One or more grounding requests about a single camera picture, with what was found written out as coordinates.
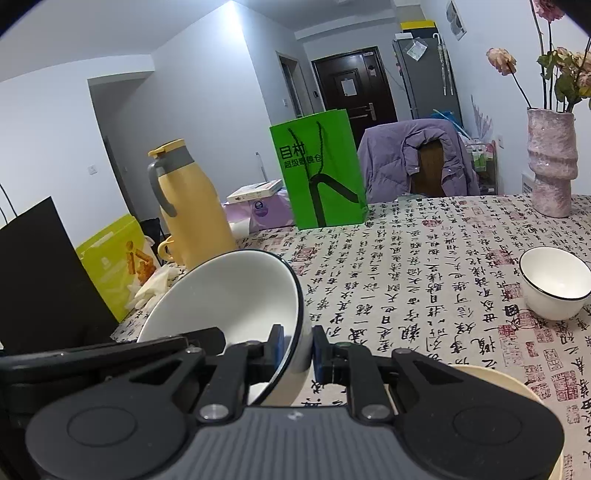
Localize yellow thermos jug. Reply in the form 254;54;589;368
147;139;236;271

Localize white black-rimmed bowl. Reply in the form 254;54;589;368
519;246;591;321
138;249;312;406

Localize white rubber gloves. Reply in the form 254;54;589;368
126;264;185;311

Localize grey refrigerator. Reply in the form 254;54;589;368
393;32;463;126

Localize white flat box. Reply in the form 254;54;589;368
226;179;283;204

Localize wooden chair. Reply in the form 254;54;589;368
411;141;445;197

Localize purple puffer jacket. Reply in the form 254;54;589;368
358;118;480;204

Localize yellow-green snack box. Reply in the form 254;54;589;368
75;214;159;322

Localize pink textured vase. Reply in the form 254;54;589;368
527;109;578;218

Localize black paper shopping bag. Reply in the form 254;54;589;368
0;197;118;356

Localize wall picture frame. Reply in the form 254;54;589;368
446;0;467;40

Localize purple tissue pack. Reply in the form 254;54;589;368
222;189;296;240

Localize dried pink roses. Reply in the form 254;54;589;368
485;0;591;114

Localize yellow box on refrigerator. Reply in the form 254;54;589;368
401;20;437;32

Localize calligraphy print tablecloth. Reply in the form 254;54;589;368
110;193;591;480

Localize green paper shopping bag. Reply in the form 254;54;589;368
270;110;368;230

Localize dark entrance door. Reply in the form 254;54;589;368
311;47;398;146

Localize yellow mug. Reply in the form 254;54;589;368
157;235;180;263

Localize cream plate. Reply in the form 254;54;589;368
450;363;564;480

